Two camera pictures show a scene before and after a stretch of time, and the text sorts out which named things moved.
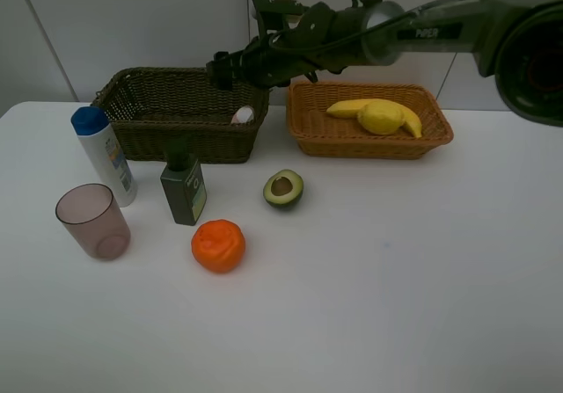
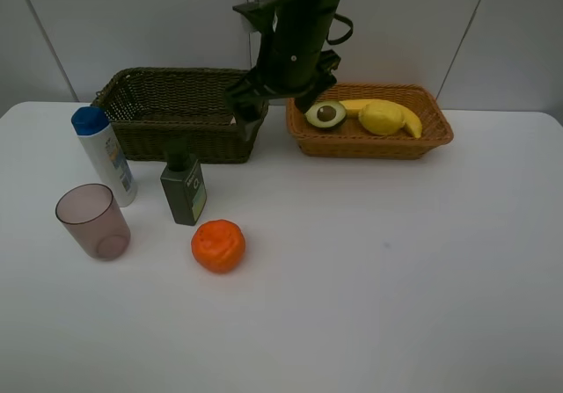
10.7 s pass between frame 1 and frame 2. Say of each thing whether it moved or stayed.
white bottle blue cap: stayed
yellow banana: stayed
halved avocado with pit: moved
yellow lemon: stayed
